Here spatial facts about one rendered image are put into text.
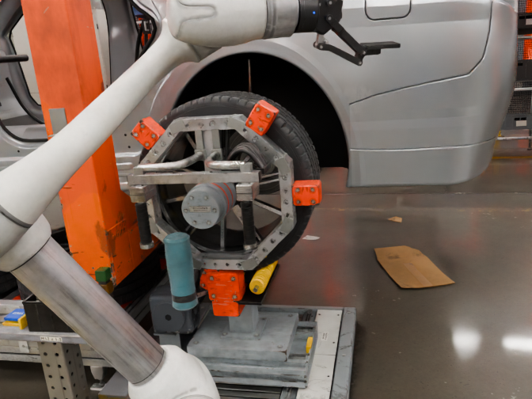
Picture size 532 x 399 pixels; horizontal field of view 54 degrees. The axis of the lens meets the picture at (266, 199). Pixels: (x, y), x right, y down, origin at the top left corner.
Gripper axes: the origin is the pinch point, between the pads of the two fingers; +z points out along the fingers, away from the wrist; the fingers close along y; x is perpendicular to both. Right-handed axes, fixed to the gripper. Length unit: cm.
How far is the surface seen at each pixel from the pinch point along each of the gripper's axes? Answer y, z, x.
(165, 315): 124, -41, -81
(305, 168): 59, 9, -62
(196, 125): 44, -25, -75
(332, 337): 146, 29, -72
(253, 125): 43, -8, -65
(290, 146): 52, 5, -66
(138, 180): 56, -46, -63
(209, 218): 68, -26, -54
